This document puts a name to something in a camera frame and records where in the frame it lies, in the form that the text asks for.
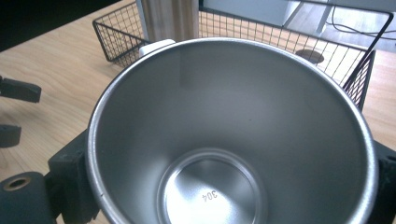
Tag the white mug with steel interior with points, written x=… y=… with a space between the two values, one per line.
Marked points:
x=233 y=124

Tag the black round table grommet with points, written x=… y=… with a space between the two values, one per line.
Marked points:
x=309 y=56

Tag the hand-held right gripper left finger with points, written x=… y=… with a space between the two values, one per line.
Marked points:
x=71 y=177

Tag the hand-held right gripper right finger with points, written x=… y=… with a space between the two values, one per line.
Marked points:
x=387 y=186

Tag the stainless steel tumbler with lid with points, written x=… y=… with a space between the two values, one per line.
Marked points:
x=171 y=20

